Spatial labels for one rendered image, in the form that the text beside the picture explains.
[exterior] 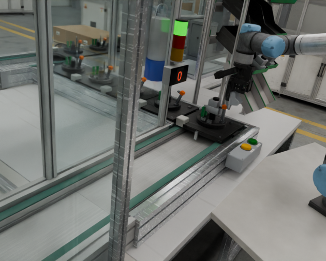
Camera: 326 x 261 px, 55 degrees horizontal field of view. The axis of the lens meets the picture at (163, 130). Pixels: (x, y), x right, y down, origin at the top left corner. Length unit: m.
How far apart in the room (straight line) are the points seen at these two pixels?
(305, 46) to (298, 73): 4.11
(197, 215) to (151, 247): 0.21
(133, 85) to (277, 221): 0.78
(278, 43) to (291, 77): 4.21
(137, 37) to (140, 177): 0.66
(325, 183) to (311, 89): 4.33
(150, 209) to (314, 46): 0.81
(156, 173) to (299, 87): 4.46
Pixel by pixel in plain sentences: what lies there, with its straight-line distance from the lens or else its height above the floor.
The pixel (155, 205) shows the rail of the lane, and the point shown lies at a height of 0.96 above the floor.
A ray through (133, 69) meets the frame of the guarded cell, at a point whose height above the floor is 1.40.
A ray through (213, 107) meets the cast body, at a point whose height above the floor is 1.05.
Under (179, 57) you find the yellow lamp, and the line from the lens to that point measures 1.26.
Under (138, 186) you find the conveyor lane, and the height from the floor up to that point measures 0.92.
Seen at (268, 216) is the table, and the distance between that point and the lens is 1.18.
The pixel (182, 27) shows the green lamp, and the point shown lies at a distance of 1.24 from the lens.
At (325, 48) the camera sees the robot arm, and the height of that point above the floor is 1.40.
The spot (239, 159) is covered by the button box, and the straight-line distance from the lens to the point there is 1.26.
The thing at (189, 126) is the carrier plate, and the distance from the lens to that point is 1.41.
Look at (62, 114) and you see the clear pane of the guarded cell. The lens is 0.49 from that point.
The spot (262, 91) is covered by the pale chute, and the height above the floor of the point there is 1.04.
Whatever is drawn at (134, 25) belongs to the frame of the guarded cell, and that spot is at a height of 1.48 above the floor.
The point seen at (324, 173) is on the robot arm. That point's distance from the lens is 1.10.
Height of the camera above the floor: 1.55
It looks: 26 degrees down
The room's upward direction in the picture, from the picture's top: 8 degrees clockwise
